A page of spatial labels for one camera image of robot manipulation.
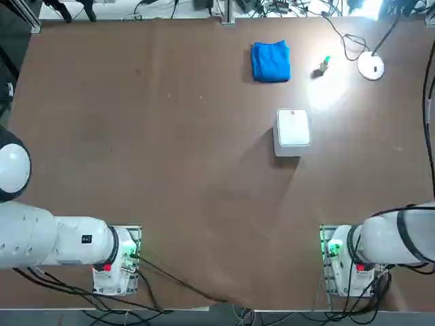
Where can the white desk lamp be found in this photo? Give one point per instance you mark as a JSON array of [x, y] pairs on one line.
[[370, 66]]

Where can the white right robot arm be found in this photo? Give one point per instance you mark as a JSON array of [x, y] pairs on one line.
[[384, 241]]

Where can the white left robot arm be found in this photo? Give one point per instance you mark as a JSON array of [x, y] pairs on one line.
[[37, 234]]

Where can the white square box appliance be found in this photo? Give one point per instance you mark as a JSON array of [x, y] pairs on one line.
[[293, 130]]

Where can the blue folded cloth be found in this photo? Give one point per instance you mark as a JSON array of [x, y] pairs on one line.
[[270, 61]]

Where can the black stand legs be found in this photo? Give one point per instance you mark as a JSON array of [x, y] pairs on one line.
[[64, 8]]

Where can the aluminium frame post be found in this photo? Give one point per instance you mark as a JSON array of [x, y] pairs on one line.
[[228, 13]]

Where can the aluminium corner bracket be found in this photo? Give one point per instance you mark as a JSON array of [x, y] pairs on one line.
[[430, 19], [35, 27]]

